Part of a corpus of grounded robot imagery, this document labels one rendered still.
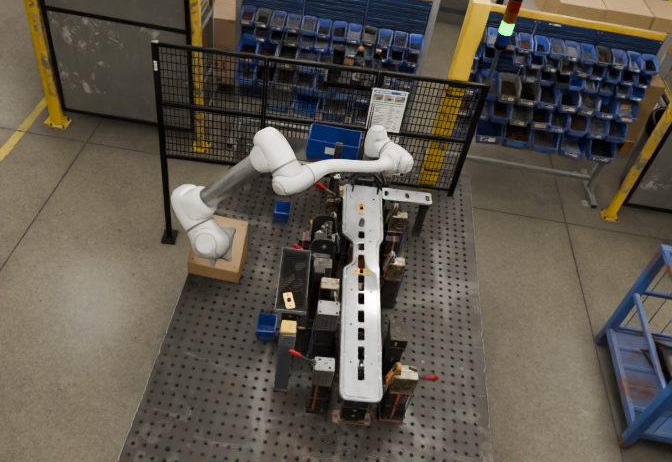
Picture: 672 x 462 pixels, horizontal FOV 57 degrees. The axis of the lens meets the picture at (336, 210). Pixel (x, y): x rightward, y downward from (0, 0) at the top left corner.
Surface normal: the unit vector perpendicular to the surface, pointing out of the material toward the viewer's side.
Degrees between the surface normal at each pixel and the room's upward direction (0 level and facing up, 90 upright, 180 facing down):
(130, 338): 0
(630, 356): 0
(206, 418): 0
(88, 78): 91
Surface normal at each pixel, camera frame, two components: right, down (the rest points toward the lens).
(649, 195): -0.10, 0.69
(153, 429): 0.13, -0.72
